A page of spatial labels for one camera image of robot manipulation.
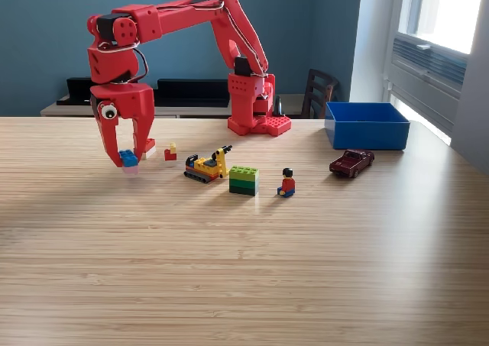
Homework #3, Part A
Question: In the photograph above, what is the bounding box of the blue pink lego brick stack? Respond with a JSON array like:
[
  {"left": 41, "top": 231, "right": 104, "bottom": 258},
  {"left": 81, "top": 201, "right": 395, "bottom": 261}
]
[{"left": 118, "top": 149, "right": 139, "bottom": 176}]

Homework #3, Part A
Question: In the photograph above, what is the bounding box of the yellow toy digger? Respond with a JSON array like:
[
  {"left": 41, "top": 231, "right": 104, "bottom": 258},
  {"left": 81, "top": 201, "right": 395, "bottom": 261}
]
[{"left": 183, "top": 144, "right": 233, "bottom": 185}]

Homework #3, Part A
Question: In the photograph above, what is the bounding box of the green lego brick stack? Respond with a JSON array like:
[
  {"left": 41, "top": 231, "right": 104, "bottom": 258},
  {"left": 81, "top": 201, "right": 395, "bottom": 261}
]
[{"left": 228, "top": 165, "right": 260, "bottom": 197}]

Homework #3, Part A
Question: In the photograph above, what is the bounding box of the red white lego brick stack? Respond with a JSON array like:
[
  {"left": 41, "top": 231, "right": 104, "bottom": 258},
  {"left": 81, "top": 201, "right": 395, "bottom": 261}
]
[{"left": 141, "top": 137, "right": 157, "bottom": 160}]

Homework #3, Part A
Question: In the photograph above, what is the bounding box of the blue plastic bin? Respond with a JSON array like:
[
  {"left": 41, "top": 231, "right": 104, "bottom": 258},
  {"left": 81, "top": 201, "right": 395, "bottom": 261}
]
[{"left": 324, "top": 101, "right": 411, "bottom": 151}]

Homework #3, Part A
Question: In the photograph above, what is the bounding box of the pale wooden sideboard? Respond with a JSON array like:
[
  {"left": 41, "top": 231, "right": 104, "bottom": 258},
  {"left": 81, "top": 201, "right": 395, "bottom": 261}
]
[{"left": 40, "top": 93, "right": 318, "bottom": 120}]

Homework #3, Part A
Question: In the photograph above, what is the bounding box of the black shelf unit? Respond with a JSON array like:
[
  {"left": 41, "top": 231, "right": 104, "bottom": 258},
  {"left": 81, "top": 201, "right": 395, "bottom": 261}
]
[{"left": 56, "top": 77, "right": 232, "bottom": 108}]

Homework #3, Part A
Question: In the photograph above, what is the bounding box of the toy figure red shirt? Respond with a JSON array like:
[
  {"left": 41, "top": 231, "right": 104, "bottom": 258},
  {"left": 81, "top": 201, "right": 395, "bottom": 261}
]
[{"left": 277, "top": 167, "right": 297, "bottom": 199}]

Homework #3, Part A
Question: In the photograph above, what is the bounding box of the dark wooden chair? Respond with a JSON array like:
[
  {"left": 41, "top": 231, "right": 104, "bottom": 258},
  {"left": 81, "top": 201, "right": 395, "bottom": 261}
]
[{"left": 300, "top": 68, "right": 341, "bottom": 120}]

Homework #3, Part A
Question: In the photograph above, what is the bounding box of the dark red toy car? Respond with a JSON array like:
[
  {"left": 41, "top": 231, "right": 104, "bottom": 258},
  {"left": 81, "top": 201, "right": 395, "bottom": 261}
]
[{"left": 329, "top": 149, "right": 376, "bottom": 179}]

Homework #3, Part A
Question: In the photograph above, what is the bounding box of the grey window vent unit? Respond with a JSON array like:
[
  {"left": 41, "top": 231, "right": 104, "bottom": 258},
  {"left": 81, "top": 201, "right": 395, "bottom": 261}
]
[{"left": 385, "top": 32, "right": 469, "bottom": 135}]

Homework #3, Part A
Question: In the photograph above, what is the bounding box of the bright window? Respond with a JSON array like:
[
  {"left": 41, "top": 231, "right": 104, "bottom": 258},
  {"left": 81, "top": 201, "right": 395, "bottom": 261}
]
[{"left": 397, "top": 0, "right": 486, "bottom": 56}]

